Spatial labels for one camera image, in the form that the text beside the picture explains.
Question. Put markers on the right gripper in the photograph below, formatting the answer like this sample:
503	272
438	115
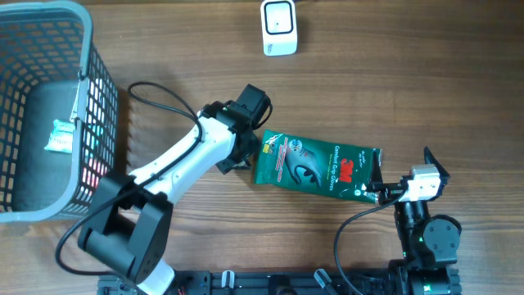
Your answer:
390	190

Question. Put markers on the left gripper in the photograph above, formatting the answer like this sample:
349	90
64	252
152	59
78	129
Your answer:
228	165

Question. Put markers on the green 3M gloves packet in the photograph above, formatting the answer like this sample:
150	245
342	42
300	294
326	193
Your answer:
308	165

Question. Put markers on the light green tissue packet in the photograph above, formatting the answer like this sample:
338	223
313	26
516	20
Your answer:
61	138

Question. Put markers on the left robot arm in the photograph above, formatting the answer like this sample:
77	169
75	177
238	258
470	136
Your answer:
128	224

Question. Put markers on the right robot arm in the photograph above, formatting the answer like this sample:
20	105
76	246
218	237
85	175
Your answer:
429	243

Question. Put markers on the white barcode scanner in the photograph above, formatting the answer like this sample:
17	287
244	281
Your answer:
279	27

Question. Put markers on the grey plastic shopping basket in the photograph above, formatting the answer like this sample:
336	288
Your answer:
51	70

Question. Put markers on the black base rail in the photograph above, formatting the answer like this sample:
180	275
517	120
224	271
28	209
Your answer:
369	281

